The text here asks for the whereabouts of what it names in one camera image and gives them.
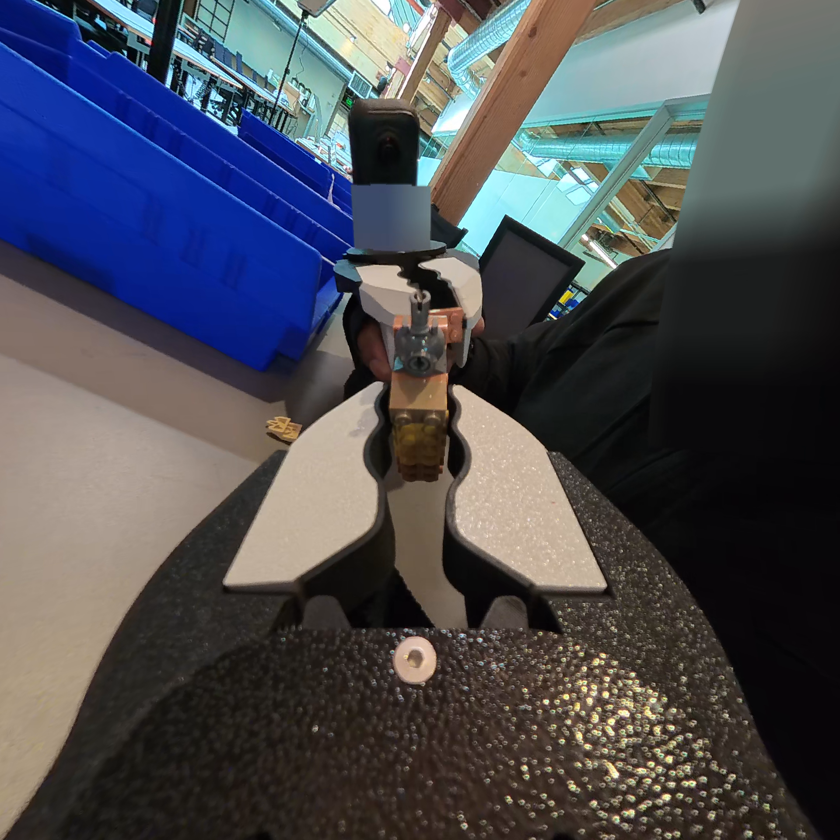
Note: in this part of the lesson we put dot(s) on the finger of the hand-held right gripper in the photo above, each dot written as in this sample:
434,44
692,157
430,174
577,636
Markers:
469,295
387,292

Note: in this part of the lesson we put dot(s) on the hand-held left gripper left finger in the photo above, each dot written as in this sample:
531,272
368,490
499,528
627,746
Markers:
308,505

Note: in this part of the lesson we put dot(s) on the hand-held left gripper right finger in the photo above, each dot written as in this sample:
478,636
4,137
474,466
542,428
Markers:
525,505

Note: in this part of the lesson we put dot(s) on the brown lego ship build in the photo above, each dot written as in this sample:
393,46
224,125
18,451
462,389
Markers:
420,394

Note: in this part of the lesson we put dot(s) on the person's right forearm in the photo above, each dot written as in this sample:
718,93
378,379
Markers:
538,374

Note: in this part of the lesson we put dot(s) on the tan crown-shaped lego piece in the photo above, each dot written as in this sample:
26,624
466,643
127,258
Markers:
284,428

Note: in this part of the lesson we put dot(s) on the person's right hand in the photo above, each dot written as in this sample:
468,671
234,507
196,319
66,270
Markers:
374,351

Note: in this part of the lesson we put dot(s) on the black framed monitor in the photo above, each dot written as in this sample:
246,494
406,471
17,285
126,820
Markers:
525,275

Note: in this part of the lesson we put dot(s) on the blue plastic bin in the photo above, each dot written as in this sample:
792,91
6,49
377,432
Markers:
289,151
164,262
131,98

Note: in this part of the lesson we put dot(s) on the black light stand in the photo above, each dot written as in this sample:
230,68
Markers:
295,52

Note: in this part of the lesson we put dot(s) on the person's black jacket torso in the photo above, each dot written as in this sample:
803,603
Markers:
722,525

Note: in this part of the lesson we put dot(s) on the black pole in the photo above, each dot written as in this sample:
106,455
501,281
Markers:
163,39

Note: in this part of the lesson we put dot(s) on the wooden post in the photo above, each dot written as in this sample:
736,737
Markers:
512,98

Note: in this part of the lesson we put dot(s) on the silver spiral air duct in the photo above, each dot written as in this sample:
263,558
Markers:
604,149
489,39

